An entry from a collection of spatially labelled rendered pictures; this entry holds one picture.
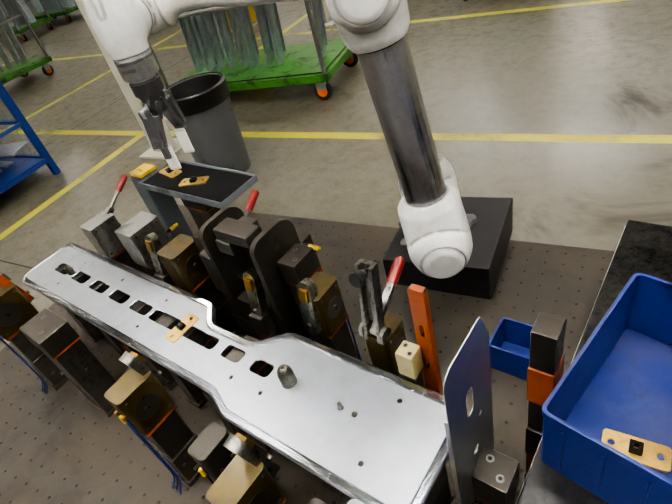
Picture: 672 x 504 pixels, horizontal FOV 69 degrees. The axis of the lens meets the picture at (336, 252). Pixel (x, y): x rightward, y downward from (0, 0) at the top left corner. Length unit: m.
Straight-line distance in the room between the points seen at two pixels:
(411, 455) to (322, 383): 0.22
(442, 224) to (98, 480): 1.07
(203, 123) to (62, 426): 2.54
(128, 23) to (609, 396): 1.18
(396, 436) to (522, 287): 0.75
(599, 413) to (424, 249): 0.51
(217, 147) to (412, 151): 2.86
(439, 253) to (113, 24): 0.88
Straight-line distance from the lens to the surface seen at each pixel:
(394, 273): 0.93
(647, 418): 0.88
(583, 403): 0.87
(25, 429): 1.76
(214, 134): 3.77
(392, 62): 0.99
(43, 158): 5.51
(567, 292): 1.49
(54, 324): 1.42
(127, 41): 1.26
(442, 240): 1.15
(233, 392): 1.02
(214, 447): 0.98
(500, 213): 1.55
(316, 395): 0.95
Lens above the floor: 1.76
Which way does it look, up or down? 38 degrees down
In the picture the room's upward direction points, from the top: 17 degrees counter-clockwise
